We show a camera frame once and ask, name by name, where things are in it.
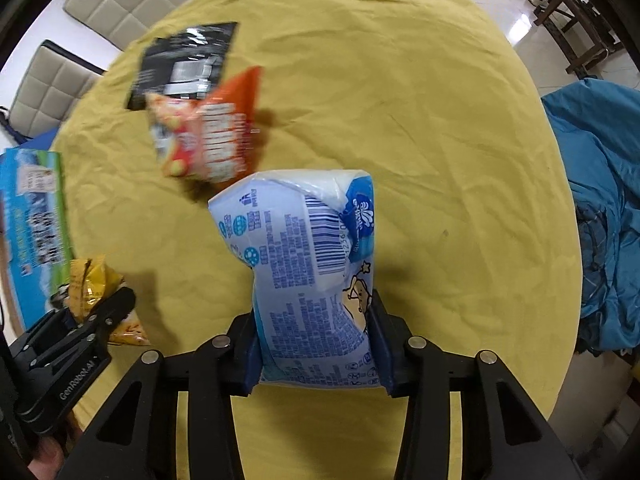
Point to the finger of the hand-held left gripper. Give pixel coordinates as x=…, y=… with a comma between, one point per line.
x=107, y=312

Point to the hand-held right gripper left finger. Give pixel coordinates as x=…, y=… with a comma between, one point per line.
x=248, y=355

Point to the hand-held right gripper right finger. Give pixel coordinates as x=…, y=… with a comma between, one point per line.
x=384, y=355

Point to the yellow snack packet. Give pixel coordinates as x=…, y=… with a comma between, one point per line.
x=90, y=280

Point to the white and blue tissue packet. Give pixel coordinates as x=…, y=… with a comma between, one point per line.
x=300, y=260

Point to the person's left hand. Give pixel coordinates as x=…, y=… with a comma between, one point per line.
x=47, y=457

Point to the blue and green carton box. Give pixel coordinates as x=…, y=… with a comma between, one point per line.
x=35, y=220

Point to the orange snack bag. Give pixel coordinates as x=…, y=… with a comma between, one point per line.
x=220, y=135

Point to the yellow tablecloth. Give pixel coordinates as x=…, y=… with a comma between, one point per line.
x=400, y=110

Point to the blue blanket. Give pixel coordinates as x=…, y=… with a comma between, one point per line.
x=600, y=210

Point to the black snack bag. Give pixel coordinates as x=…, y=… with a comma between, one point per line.
x=185, y=60

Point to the dark wooden chair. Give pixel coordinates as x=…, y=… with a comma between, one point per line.
x=575, y=30

